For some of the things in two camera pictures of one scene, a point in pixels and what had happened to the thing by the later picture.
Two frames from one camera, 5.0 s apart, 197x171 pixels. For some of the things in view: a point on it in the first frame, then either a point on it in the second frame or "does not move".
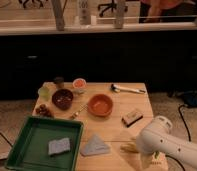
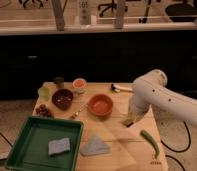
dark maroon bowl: x=62 y=98 does not move
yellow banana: x=130 y=147 to x=127 y=122
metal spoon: x=83 y=107 does not move
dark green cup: x=59 y=82 does not move
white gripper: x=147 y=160 to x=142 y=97
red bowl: x=100 y=105 does not move
